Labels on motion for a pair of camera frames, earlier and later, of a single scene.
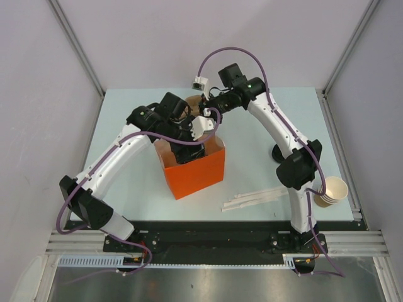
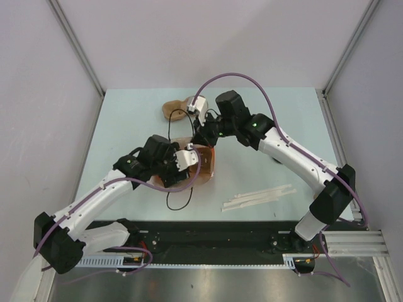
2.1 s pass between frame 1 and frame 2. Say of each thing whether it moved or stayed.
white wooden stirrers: stayed
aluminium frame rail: stayed
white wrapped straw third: stayed
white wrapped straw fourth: stayed
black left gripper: moved
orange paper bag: moved
